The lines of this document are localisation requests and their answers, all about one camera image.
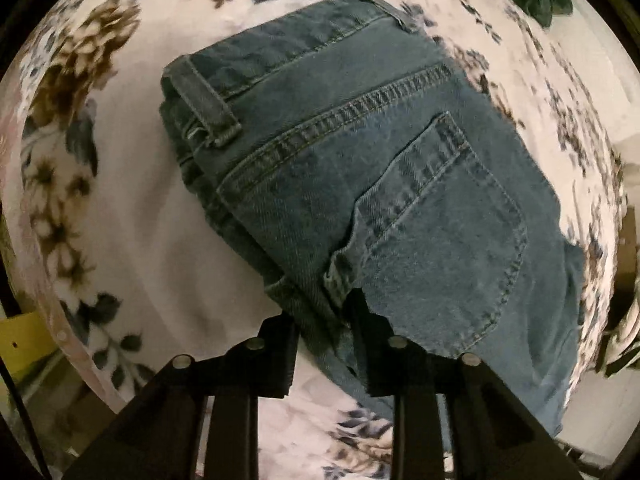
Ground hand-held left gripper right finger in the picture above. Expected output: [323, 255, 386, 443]
[346, 292, 584, 480]

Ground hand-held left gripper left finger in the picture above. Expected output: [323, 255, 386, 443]
[62, 311, 301, 480]

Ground blue denim pants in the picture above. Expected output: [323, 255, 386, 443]
[159, 0, 587, 437]

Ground floral blanket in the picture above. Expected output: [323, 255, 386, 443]
[0, 0, 632, 480]

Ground yellow board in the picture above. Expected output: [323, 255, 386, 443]
[0, 310, 57, 377]

